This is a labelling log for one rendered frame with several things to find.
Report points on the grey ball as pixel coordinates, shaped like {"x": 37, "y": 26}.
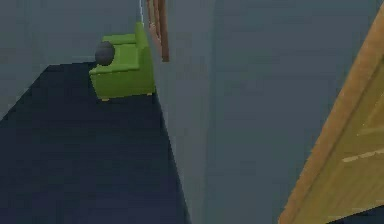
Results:
{"x": 105, "y": 53}

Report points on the light wooden room door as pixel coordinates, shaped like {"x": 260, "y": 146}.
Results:
{"x": 350, "y": 150}

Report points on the green armchair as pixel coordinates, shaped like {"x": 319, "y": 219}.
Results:
{"x": 126, "y": 76}

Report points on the brown framed wall picture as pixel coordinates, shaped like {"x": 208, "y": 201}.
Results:
{"x": 161, "y": 30}

